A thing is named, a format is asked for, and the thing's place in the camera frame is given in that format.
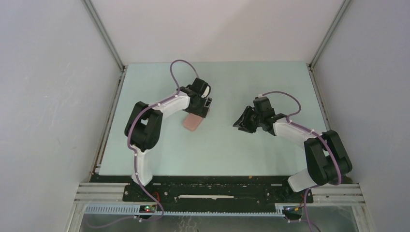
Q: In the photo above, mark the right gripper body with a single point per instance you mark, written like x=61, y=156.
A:
x=259, y=118

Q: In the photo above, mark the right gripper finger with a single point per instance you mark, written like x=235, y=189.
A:
x=247, y=129
x=245, y=120

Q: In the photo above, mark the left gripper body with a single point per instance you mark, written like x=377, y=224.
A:
x=199, y=110

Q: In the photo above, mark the pink glasses case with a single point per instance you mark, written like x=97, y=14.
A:
x=192, y=122

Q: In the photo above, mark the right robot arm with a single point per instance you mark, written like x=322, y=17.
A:
x=326, y=157

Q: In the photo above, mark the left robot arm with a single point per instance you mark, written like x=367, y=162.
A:
x=144, y=125

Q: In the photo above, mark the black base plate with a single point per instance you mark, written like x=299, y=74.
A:
x=210, y=193

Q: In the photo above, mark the aluminium frame rail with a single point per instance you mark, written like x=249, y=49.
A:
x=327, y=195

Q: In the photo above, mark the blue toothed cable duct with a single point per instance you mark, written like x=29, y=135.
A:
x=117, y=209

